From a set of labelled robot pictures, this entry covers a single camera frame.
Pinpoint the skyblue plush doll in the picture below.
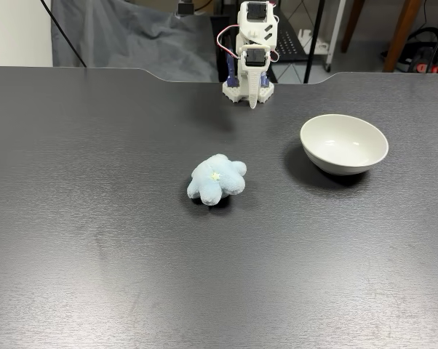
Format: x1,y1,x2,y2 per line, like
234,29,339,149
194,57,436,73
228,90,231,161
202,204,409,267
186,153,247,207

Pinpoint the white bowl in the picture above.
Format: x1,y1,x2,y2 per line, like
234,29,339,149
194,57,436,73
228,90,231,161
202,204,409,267
300,113,389,176

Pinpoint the black perforated metal shelf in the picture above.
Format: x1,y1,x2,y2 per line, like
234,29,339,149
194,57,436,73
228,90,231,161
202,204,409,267
208,0,325,84

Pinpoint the brown wooden leg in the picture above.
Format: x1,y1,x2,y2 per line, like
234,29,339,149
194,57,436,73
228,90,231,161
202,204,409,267
341,0,366,54
382,0,423,73

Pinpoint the grey cloth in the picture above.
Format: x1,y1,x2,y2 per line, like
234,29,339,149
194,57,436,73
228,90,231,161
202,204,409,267
50,0,220,83

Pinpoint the black and red vacuum cleaner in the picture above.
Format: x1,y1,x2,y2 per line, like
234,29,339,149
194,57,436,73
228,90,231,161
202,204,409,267
381,25,438,75

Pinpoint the thin black pole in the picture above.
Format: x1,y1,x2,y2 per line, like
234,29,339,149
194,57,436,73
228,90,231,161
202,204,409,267
39,0,88,68
424,16,438,73

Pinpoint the white red black servo cable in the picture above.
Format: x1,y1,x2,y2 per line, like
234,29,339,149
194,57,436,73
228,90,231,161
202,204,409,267
216,24,242,60

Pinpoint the white cart frame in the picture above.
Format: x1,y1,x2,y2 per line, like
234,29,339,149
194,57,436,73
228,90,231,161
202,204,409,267
298,0,348,73

